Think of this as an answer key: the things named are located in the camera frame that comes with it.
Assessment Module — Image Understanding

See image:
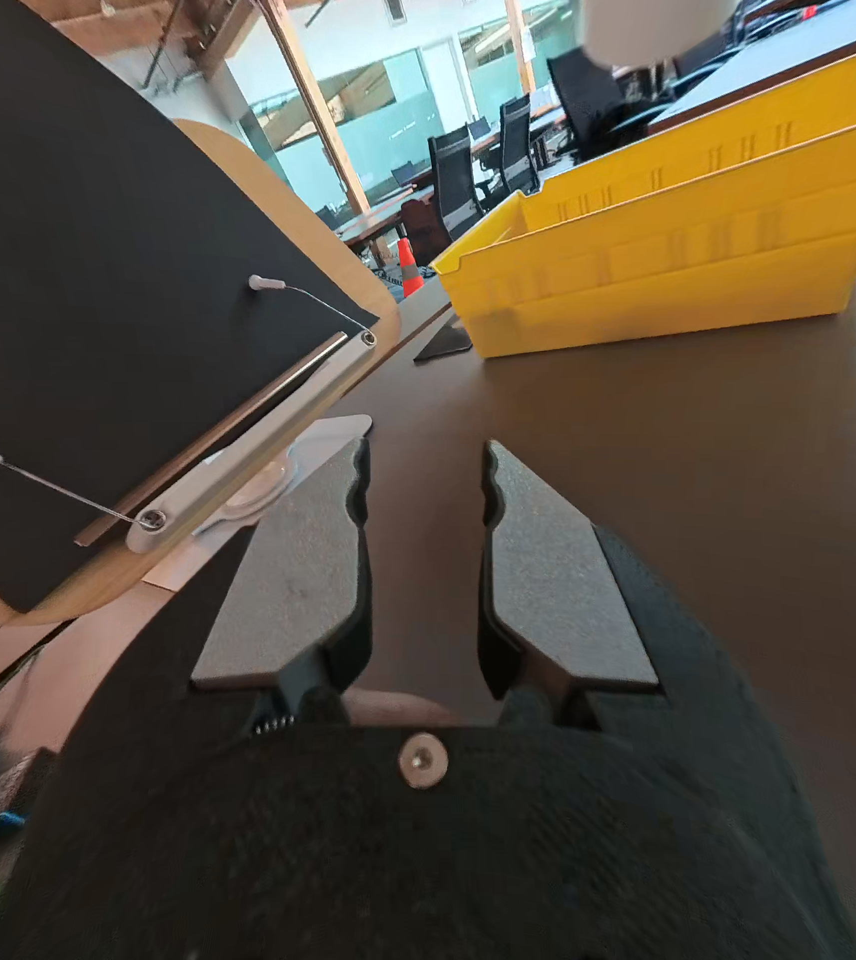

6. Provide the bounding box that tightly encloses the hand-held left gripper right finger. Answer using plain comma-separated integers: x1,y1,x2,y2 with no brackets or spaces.
477,439,661,702

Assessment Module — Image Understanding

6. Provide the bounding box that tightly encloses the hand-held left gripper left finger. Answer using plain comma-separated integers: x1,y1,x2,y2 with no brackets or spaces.
189,437,375,691

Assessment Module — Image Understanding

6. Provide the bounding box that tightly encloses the yellow plastic bin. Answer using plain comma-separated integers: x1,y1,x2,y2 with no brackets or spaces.
430,52,856,360

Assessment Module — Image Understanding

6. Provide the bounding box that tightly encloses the dark printed mouse pad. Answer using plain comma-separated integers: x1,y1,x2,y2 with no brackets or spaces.
413,315,474,366

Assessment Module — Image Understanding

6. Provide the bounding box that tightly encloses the orange traffic cone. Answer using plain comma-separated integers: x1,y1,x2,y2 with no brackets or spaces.
396,236,427,298

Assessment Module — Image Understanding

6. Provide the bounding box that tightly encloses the wooden book stand white base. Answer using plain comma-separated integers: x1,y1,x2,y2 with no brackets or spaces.
0,0,402,627

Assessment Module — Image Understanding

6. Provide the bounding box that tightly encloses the black office chair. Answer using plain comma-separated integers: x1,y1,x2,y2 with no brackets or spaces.
428,123,490,241
497,93,543,198
546,47,627,160

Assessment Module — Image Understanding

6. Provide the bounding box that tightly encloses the grey office table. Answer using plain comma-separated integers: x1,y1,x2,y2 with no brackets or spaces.
645,0,856,138

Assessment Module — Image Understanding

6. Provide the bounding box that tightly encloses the wooden post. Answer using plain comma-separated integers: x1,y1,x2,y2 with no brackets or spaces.
259,0,372,219

